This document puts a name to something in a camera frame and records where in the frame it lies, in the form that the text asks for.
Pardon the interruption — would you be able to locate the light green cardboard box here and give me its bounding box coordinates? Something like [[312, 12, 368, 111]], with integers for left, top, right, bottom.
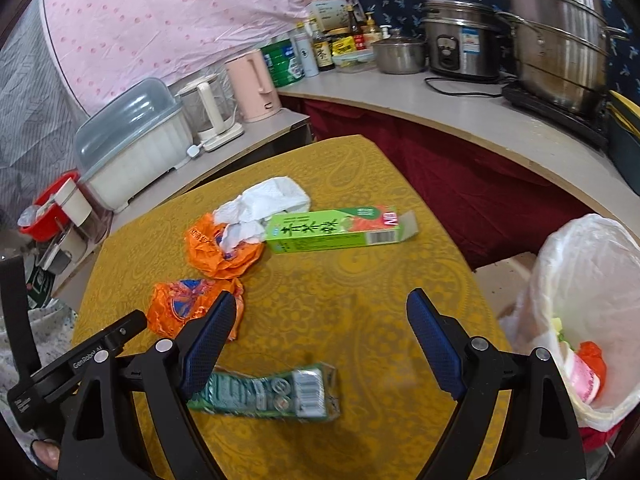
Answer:
[[265, 205, 419, 256]]

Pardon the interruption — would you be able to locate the red plastic basin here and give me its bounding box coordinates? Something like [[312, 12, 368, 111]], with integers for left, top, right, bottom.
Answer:
[[19, 170, 81, 241]]

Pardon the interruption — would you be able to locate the black induction cooker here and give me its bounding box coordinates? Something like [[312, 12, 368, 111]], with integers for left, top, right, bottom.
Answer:
[[501, 80, 611, 150]]

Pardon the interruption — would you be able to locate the grey curved counter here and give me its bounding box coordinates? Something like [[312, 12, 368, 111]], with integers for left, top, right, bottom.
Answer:
[[277, 67, 640, 228]]

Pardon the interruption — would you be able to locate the clear food container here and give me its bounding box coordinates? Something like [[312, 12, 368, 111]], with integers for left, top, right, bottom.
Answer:
[[332, 50, 378, 72]]

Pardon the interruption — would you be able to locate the orange blue-print wrapper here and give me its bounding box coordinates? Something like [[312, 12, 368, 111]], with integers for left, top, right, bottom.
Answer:
[[146, 277, 246, 342]]

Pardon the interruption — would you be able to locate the white green carton box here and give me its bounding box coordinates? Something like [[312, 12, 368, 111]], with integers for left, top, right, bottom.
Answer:
[[305, 0, 353, 33]]

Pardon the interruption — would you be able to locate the bin with white liner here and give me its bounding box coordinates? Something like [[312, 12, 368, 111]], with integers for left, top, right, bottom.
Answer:
[[497, 213, 640, 433]]

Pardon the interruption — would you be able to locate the small steel pot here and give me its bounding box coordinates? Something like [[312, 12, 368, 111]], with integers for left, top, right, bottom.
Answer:
[[371, 29, 430, 75]]

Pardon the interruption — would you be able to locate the white lidded canister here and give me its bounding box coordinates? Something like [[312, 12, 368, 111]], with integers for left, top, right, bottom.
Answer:
[[52, 180, 113, 246]]

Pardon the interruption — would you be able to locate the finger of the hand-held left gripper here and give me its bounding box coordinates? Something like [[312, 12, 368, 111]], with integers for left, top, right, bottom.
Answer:
[[0, 255, 42, 379]]

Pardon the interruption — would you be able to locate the green tin can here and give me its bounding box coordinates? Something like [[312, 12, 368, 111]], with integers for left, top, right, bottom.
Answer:
[[260, 37, 306, 88]]

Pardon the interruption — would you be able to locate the black power cable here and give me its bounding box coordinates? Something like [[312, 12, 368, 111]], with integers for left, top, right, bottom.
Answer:
[[424, 75, 518, 97]]

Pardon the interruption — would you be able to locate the person's foot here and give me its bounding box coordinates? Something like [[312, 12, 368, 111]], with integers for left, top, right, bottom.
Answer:
[[30, 437, 62, 473]]

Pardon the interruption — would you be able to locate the yellow plastic basin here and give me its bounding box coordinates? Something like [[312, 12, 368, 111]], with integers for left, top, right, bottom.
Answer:
[[607, 91, 640, 141]]

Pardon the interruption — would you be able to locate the maroon counter skirt cloth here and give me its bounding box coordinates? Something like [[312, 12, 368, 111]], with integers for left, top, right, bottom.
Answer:
[[277, 92, 596, 271]]

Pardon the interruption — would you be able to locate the white dish box clear lid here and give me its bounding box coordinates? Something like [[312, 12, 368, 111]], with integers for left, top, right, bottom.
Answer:
[[74, 78, 195, 213]]

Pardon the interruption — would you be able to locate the large steel steamer pot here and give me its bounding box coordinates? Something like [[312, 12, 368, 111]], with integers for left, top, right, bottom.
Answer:
[[495, 0, 631, 116]]

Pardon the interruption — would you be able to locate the red plastic bag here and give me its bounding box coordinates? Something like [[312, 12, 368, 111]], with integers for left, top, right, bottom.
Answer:
[[575, 341, 608, 405]]

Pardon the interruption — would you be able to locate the grey floral cloth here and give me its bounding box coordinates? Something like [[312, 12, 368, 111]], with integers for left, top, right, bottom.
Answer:
[[0, 305, 78, 461]]

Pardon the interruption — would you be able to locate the dark green drink carton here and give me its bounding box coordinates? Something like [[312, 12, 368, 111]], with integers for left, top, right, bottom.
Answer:
[[187, 364, 342, 419]]

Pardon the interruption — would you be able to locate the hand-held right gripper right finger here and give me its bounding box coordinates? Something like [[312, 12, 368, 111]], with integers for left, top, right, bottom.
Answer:
[[406, 288, 588, 480]]

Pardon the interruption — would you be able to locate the grey striped cloth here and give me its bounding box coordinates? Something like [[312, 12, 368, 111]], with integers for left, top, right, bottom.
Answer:
[[0, 5, 88, 201]]

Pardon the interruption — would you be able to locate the white bottle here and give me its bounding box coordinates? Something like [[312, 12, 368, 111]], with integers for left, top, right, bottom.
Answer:
[[292, 30, 321, 78]]

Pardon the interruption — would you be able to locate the white tissue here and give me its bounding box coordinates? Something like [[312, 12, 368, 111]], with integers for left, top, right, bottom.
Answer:
[[212, 176, 312, 253]]

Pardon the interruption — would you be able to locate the pink paper cup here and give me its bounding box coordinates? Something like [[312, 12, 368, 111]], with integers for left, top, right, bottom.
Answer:
[[562, 347, 601, 403]]

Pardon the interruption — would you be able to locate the yellow sauce bottle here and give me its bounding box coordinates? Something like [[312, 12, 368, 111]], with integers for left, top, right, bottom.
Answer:
[[364, 12, 383, 46]]

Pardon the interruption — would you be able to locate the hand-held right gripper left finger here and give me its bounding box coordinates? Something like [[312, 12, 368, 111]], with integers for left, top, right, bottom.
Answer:
[[56, 292, 238, 480]]

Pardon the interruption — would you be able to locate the grey side counter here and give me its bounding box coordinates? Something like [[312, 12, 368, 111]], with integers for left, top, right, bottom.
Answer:
[[55, 107, 311, 301]]

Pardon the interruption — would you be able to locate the pink dotted cloth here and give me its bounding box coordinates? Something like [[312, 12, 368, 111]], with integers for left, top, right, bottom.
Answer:
[[40, 0, 361, 111]]

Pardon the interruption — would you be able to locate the white glass kettle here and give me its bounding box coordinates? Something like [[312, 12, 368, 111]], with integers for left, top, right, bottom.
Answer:
[[176, 74, 246, 153]]

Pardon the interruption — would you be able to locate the steel rice cooker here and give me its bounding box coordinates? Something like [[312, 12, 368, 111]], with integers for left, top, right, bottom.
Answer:
[[419, 0, 506, 82]]

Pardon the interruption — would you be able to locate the red label sauce bottle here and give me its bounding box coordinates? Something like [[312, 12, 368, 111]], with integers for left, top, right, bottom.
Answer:
[[345, 4, 366, 48]]

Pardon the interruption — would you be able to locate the dark sauce bottle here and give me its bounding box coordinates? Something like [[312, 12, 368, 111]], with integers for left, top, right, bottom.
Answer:
[[310, 19, 337, 72]]

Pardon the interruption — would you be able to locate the pink electric kettle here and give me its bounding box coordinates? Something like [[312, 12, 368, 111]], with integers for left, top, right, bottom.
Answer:
[[224, 49, 282, 123]]

